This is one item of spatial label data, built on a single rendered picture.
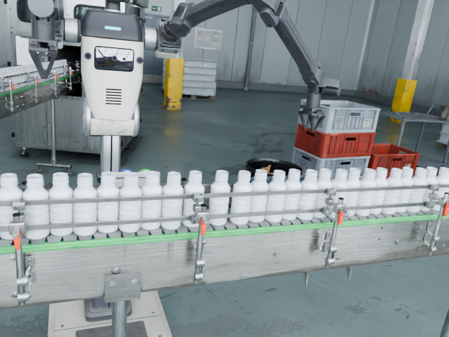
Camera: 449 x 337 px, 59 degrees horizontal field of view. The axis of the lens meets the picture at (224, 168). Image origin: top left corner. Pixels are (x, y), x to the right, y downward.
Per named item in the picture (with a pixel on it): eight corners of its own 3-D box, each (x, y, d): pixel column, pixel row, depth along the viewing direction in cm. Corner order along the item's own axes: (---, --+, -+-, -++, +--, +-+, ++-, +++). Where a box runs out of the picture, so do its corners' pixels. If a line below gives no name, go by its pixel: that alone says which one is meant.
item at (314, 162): (316, 183, 347) (321, 158, 341) (288, 168, 381) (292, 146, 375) (366, 178, 376) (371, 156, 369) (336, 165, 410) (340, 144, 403)
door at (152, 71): (137, 83, 1262) (139, 12, 1198) (137, 82, 1270) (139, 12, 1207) (168, 85, 1298) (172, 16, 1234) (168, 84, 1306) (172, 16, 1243)
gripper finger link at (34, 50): (29, 79, 101) (27, 40, 98) (31, 75, 108) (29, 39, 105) (58, 81, 104) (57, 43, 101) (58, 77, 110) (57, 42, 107)
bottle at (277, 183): (275, 214, 133) (282, 168, 128) (284, 222, 128) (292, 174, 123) (259, 216, 131) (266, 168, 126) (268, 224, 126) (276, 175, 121)
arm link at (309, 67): (264, -13, 131) (254, 13, 127) (280, -17, 127) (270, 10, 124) (313, 69, 162) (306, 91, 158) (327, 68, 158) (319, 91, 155)
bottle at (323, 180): (318, 210, 141) (327, 166, 136) (329, 218, 135) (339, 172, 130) (305, 212, 138) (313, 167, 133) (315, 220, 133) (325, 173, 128)
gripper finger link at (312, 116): (313, 129, 170) (317, 107, 168) (323, 133, 164) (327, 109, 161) (300, 129, 168) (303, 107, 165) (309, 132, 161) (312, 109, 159)
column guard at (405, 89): (397, 123, 1021) (407, 79, 988) (386, 120, 1056) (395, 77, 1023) (409, 124, 1036) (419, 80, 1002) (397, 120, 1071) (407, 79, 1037)
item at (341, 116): (325, 133, 334) (330, 107, 328) (295, 122, 368) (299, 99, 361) (376, 132, 363) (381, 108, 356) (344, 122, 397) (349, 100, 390)
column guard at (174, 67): (165, 109, 861) (168, 57, 828) (161, 106, 896) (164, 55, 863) (182, 110, 875) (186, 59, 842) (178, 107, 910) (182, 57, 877)
